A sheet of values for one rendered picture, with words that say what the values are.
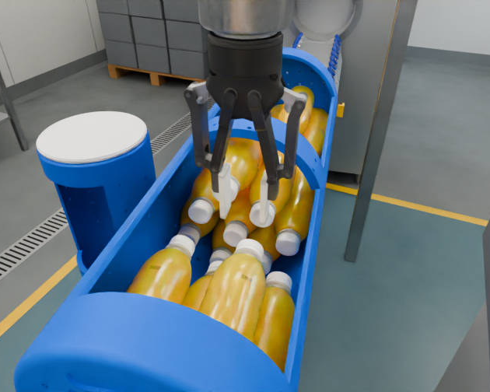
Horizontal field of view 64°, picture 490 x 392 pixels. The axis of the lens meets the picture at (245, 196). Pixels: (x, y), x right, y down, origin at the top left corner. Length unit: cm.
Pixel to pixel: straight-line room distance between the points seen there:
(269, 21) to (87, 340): 31
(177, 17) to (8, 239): 245
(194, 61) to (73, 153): 309
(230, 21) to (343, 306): 172
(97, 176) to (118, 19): 350
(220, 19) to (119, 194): 75
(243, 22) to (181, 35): 367
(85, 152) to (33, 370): 68
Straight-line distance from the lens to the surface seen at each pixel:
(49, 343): 40
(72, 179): 104
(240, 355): 37
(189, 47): 403
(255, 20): 37
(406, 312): 204
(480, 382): 92
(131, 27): 439
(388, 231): 243
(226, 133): 45
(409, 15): 160
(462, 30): 546
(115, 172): 102
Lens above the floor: 152
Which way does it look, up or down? 36 degrees down
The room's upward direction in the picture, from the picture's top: straight up
